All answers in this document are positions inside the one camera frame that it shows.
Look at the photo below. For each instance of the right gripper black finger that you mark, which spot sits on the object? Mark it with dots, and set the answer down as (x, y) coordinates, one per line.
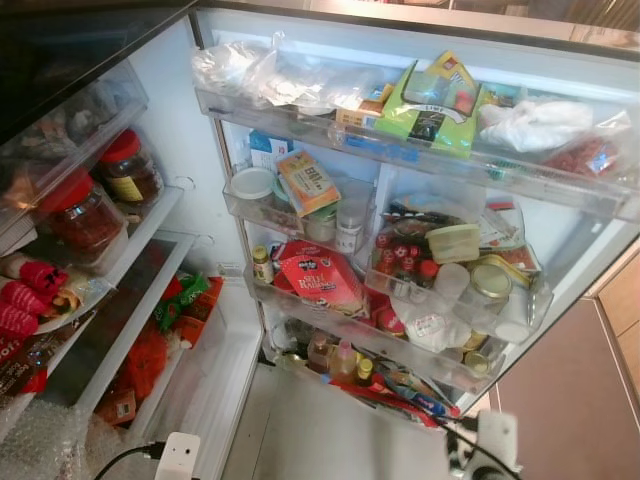
(460, 455)

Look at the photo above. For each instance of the black glass door fridge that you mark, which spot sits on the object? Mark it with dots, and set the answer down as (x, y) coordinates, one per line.
(190, 150)

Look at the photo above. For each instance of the clear fridge drawer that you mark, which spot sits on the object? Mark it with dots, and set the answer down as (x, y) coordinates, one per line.
(70, 125)

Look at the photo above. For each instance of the brown floor mat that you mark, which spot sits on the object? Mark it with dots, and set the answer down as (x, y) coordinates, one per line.
(570, 400)

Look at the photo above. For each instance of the pink cap bottle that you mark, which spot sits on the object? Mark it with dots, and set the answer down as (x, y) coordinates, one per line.
(348, 362)

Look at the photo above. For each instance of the white plastic jar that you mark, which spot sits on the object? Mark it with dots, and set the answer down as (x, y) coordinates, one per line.
(515, 320)

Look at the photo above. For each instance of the gold lid glass jar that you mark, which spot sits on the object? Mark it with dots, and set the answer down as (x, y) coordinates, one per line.
(490, 285)

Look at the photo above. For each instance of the red cap bottle pack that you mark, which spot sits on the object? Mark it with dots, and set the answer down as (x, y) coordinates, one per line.
(405, 258)

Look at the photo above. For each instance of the cream lidded tub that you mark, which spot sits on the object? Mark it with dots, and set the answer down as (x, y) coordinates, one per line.
(454, 243)

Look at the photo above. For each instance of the light wooden cabinet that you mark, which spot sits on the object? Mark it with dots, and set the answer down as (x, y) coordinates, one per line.
(620, 300)

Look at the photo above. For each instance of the red raisins bag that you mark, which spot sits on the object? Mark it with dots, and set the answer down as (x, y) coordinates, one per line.
(320, 278)

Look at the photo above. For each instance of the white capped small jar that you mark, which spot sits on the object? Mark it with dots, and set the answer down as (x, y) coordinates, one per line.
(350, 225)

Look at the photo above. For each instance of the small yellow cap jar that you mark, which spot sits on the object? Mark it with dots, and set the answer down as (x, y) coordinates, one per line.
(263, 266)

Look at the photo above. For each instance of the orange yellow carton box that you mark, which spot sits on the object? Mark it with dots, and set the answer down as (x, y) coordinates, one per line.
(308, 182)

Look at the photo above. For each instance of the green snack bag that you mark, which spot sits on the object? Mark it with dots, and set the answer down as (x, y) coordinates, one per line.
(180, 300)

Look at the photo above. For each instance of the red packet in clear bag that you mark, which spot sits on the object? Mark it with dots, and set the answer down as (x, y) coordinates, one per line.
(585, 158)

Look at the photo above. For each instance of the orange red packet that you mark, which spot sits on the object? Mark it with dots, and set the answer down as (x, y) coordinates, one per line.
(140, 360)

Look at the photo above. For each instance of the white plastic bag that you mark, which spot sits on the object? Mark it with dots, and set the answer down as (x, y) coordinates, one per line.
(535, 125)

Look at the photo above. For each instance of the white lid round container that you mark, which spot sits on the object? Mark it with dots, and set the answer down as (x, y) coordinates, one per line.
(253, 185)

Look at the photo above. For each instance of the green lime tea box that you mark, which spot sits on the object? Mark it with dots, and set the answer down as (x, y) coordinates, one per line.
(430, 105)

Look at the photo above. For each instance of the small yellow box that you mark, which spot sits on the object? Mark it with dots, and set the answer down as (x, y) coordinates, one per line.
(362, 108)

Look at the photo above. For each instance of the blue white carton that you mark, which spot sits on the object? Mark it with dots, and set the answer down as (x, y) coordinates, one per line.
(265, 150)

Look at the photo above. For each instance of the clear bubble wrap sheet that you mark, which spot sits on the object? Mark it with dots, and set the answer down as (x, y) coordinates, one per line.
(40, 445)

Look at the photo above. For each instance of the clear plastic bags bundle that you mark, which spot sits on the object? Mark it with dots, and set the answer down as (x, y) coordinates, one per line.
(270, 75)

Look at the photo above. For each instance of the red lid jar yellow label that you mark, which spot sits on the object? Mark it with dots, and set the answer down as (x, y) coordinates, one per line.
(130, 175)

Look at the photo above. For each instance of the red lid glass jar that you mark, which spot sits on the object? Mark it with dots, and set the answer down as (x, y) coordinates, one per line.
(85, 220)

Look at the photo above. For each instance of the pink white wrapped pack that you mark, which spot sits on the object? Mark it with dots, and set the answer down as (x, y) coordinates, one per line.
(25, 295)

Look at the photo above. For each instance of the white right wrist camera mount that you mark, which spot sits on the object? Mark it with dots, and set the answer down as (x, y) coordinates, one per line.
(497, 440)

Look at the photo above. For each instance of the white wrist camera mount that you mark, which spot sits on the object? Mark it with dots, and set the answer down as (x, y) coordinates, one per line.
(497, 440)
(178, 458)

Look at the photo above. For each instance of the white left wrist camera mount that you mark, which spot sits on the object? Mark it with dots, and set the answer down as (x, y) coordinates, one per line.
(178, 458)

